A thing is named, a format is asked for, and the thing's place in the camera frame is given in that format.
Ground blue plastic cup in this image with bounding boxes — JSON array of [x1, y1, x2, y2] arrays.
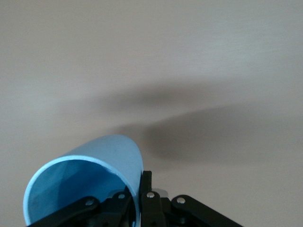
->
[[23, 134, 144, 227]]

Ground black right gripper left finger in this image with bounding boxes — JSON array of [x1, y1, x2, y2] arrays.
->
[[27, 191, 133, 227]]

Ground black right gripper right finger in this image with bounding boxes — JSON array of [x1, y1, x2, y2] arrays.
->
[[139, 170, 244, 227]]

